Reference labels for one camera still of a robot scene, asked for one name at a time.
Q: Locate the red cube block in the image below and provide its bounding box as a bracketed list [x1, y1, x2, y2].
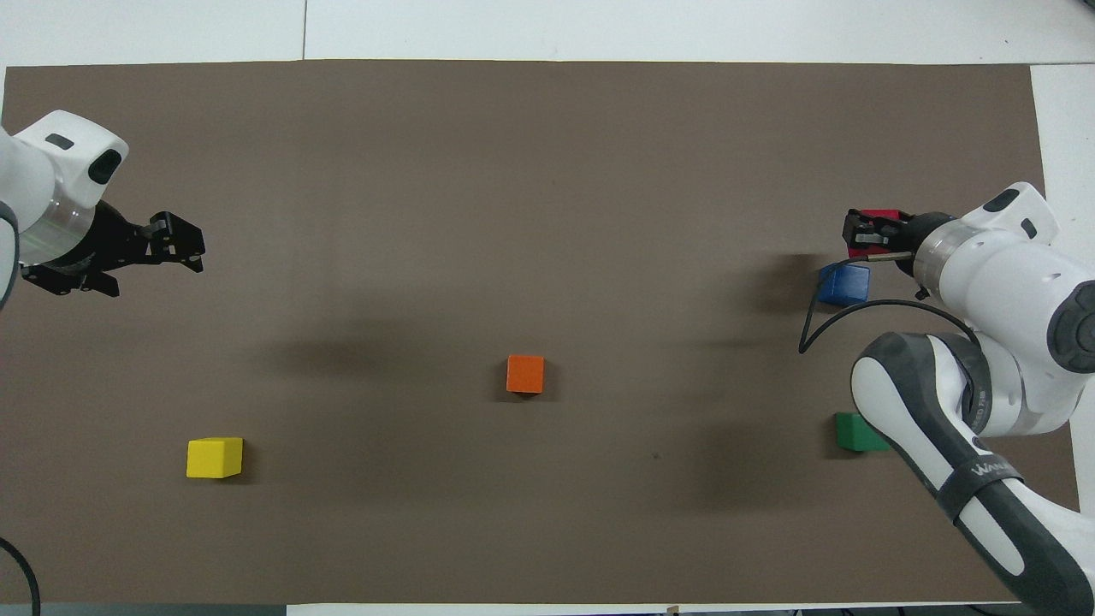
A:
[847, 208, 902, 259]

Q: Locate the orange cube block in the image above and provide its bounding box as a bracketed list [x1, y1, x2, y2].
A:
[506, 355, 546, 395]

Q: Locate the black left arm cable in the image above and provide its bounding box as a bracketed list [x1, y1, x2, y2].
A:
[0, 536, 42, 616]

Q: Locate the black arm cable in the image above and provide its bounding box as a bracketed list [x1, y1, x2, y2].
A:
[0, 536, 42, 616]
[798, 250, 985, 356]

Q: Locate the green cube block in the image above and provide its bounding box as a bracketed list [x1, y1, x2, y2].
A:
[835, 412, 891, 453]

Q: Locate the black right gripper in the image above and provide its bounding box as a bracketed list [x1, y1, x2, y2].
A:
[843, 210, 952, 275]

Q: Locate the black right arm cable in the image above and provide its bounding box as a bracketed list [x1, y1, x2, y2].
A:
[798, 250, 985, 356]

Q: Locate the yellow cube block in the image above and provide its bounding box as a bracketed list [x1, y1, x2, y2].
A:
[186, 437, 244, 479]

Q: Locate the blue cube block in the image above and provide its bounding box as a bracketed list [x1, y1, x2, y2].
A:
[817, 263, 871, 308]

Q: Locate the brown table mat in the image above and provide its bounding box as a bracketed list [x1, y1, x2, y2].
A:
[0, 58, 1080, 605]

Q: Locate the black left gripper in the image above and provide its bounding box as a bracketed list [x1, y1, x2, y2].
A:
[21, 203, 206, 298]

